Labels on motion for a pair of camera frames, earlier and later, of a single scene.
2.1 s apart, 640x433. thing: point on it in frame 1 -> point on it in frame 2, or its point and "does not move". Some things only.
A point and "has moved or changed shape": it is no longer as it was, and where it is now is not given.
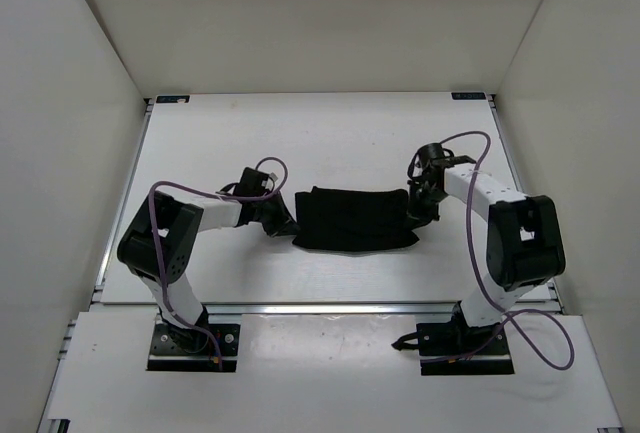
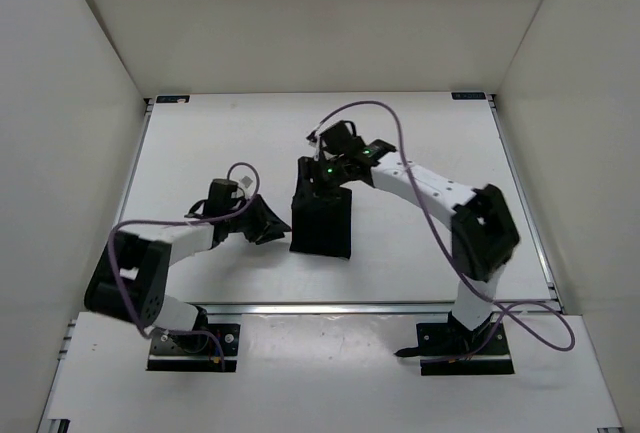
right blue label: (468, 96) does not move
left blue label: (172, 98) does not move
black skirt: (353, 220) has moved or changed shape
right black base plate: (447, 339) does not move
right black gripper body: (423, 203) -> (329, 175)
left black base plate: (194, 349) does not move
